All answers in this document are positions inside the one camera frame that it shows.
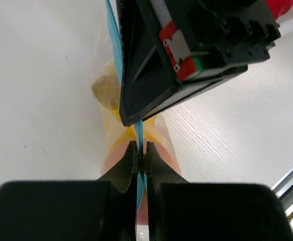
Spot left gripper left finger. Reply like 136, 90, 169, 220
97, 141, 138, 240

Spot red dragon fruit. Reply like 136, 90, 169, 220
266, 0, 293, 20

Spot clear zip top bag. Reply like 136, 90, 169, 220
91, 6, 190, 240

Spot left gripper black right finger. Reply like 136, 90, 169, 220
145, 142, 187, 240

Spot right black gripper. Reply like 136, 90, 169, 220
116, 1, 280, 126

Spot yellow banana bunch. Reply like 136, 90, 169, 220
90, 60, 172, 151

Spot white plastic basket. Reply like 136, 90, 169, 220
276, 17, 293, 49

